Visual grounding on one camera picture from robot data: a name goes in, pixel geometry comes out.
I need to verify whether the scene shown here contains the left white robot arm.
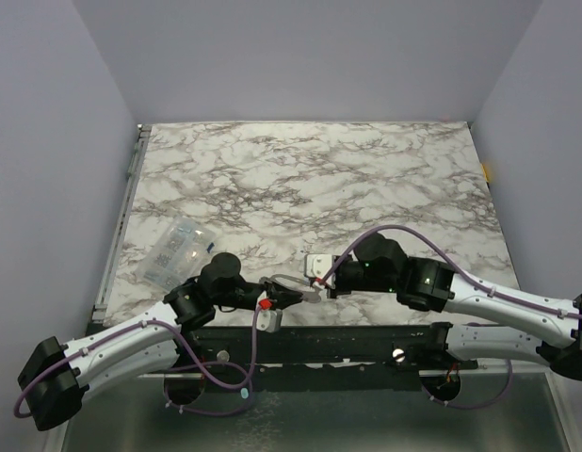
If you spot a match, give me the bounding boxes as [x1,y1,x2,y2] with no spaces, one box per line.
[13,252,304,431]

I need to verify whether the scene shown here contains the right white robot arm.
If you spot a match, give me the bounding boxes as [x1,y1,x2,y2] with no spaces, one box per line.
[312,233,582,381]

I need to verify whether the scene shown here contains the clear plastic parts box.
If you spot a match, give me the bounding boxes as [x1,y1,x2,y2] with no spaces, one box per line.
[136,216,216,292]

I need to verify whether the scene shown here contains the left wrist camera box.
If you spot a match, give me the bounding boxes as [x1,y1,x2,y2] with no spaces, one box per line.
[256,309,283,333]

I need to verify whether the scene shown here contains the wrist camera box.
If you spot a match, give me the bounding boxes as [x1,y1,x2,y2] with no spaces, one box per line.
[256,309,283,333]
[303,253,337,286]

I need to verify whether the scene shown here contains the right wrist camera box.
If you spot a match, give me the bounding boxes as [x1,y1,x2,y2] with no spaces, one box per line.
[303,253,337,286]

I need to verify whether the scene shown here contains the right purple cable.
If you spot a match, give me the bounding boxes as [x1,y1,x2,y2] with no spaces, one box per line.
[318,225,582,411]

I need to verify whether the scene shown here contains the purple cable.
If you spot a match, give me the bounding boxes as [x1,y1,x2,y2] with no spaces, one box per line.
[12,300,273,420]
[318,225,582,411]

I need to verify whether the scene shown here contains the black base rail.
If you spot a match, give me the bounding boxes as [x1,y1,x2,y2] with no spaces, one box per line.
[144,320,480,392]

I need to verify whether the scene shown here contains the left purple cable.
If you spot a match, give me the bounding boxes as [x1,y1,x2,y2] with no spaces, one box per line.
[12,300,273,420]

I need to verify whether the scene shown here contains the left side metal rail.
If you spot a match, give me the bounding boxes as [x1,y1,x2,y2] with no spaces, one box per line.
[126,124,153,179]

